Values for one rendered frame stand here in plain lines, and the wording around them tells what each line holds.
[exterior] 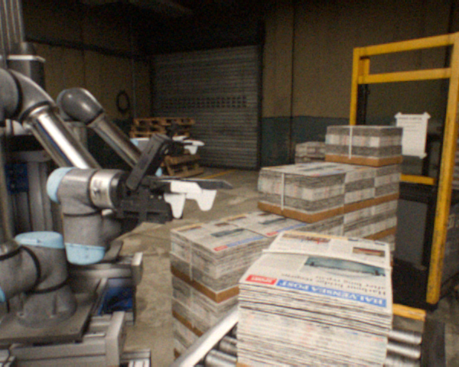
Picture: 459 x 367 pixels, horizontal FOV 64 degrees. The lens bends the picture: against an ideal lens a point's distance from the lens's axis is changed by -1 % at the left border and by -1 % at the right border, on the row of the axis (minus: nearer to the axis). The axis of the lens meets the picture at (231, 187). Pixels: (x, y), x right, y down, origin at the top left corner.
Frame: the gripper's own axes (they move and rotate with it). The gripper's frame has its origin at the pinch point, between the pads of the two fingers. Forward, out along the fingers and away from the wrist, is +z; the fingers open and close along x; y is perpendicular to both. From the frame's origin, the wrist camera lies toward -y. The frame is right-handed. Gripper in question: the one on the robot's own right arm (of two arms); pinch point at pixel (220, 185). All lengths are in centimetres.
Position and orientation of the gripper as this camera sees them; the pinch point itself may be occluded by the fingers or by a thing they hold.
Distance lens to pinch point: 63.9
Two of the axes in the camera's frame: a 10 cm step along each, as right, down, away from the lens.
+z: 9.5, 0.6, -3.1
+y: -0.5, 10.0, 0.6
